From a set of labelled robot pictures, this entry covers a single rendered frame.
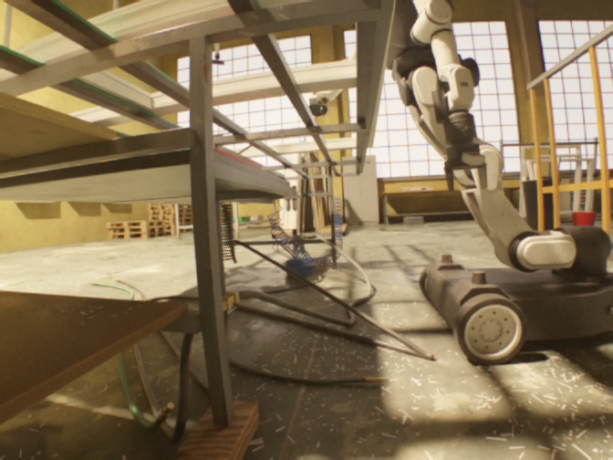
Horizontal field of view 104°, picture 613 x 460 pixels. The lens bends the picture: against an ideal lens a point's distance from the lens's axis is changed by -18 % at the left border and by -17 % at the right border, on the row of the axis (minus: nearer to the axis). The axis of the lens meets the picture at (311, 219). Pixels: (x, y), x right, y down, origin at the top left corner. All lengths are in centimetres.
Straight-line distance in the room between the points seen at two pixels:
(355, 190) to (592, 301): 742
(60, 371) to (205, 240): 28
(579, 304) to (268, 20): 110
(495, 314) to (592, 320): 34
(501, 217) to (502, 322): 37
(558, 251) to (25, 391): 127
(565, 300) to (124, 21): 136
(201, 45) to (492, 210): 97
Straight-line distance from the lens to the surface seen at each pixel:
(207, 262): 54
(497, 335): 96
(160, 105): 119
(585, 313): 114
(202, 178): 53
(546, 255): 117
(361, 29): 68
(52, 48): 96
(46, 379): 41
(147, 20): 76
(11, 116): 55
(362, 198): 818
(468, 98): 90
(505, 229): 114
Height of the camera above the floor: 46
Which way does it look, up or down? 2 degrees down
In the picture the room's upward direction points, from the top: 3 degrees counter-clockwise
